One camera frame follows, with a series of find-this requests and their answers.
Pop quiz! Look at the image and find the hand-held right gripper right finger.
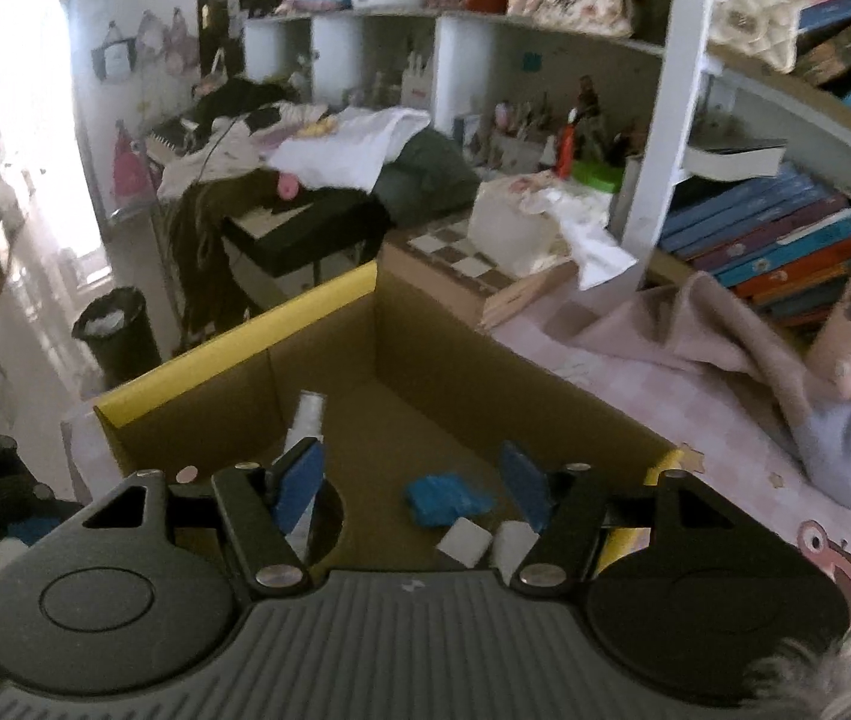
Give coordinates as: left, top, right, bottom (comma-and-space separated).
499, 441, 760, 590

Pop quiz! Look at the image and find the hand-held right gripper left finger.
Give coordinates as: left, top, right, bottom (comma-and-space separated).
80, 439, 329, 590

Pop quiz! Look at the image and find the white tube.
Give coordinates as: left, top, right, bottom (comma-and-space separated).
279, 388, 331, 552

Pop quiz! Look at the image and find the white cube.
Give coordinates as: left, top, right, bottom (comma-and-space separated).
436, 517, 494, 569

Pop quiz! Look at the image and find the blue packet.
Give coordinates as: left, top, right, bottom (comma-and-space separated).
404, 471, 498, 527

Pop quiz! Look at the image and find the yellow cardboard box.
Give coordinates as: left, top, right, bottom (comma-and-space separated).
93, 261, 689, 578

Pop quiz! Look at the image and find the black trash bin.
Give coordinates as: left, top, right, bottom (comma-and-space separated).
71, 286, 164, 391

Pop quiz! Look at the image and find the wooden chessboard box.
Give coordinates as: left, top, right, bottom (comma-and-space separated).
380, 217, 580, 331

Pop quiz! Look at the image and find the black flat case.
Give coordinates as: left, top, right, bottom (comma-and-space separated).
221, 191, 389, 282

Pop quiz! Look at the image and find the grey and pink cloth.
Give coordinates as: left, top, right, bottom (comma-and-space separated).
568, 270, 851, 518

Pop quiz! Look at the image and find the brown garment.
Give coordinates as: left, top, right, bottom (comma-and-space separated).
170, 169, 284, 338

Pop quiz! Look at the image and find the white tissue bag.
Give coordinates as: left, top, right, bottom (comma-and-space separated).
466, 172, 640, 290

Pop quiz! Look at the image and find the dark green cloth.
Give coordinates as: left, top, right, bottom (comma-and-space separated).
373, 127, 483, 230

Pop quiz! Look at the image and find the white cloth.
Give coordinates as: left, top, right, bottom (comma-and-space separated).
271, 106, 434, 192

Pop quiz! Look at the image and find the red bottle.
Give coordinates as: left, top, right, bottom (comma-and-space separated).
556, 109, 580, 179

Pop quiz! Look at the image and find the grey fluffy fur trim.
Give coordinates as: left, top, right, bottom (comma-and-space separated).
748, 600, 851, 720

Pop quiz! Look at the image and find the row of blue books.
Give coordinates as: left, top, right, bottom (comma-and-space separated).
654, 161, 851, 331

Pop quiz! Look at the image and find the white bookshelf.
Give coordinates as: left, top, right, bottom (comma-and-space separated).
621, 0, 851, 293

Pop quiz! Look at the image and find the thick dark-covered book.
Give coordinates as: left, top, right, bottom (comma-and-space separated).
684, 139, 790, 181

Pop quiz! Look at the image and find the white cubby shelf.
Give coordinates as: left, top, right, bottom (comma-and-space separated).
241, 7, 670, 188

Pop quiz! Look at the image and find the cream quilted handbag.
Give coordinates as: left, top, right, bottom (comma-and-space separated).
706, 0, 802, 76

